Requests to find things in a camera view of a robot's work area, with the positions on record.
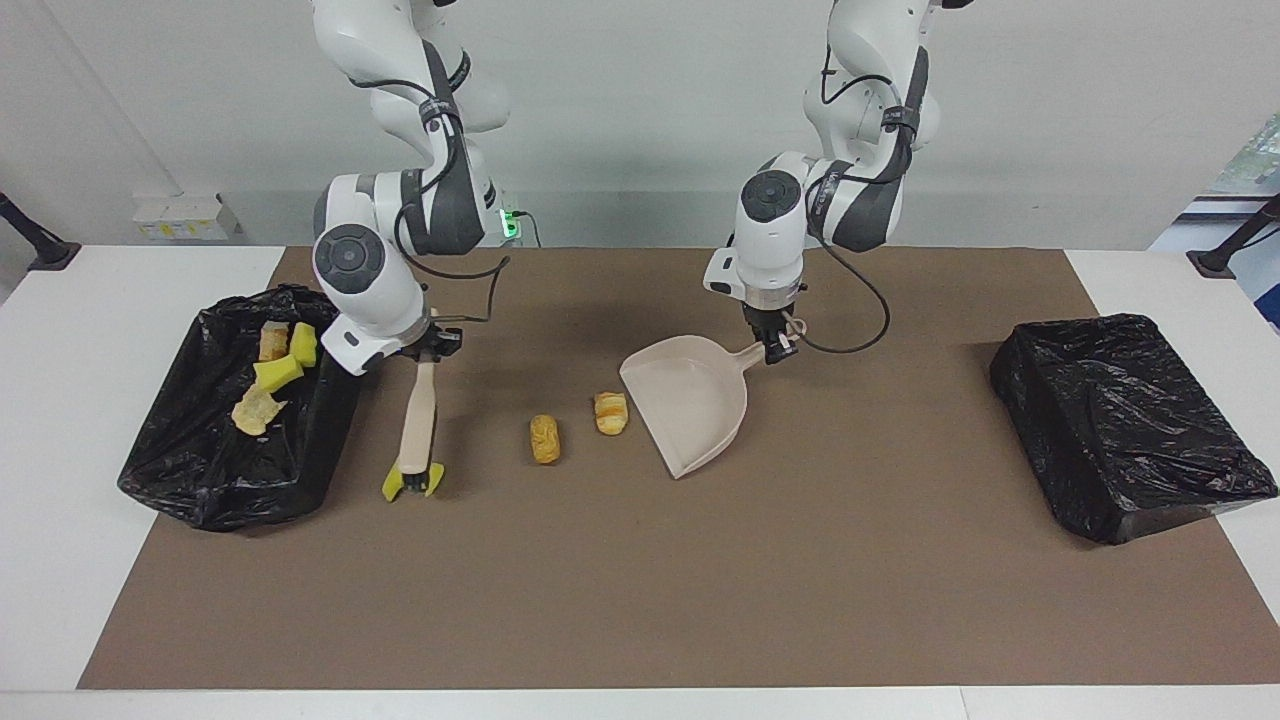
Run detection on beige hand brush black bristles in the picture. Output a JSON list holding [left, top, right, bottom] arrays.
[[392, 358, 444, 498]]

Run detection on beige plastic dustpan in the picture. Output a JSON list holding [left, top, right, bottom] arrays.
[[619, 320, 807, 480]]

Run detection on notched yellow sponge piece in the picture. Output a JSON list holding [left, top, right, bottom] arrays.
[[381, 461, 447, 504]]

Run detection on plain yellow sponge piece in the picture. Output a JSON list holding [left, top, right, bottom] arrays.
[[252, 356, 306, 393]]

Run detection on black bag lined bin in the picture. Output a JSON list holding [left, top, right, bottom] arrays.
[[117, 284, 372, 533], [989, 313, 1280, 546]]

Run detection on brown table mat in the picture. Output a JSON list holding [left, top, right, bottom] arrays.
[[77, 247, 1280, 691]]

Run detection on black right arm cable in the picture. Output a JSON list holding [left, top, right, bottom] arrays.
[[348, 75, 512, 324]]

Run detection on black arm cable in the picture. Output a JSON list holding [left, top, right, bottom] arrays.
[[348, 75, 512, 324], [790, 45, 926, 355]]

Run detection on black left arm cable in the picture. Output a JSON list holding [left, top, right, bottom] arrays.
[[790, 45, 926, 355]]

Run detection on white wall socket box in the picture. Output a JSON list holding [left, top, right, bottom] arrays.
[[133, 192, 241, 241]]

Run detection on black camera stand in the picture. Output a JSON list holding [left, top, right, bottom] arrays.
[[0, 192, 81, 272], [1187, 195, 1280, 279]]

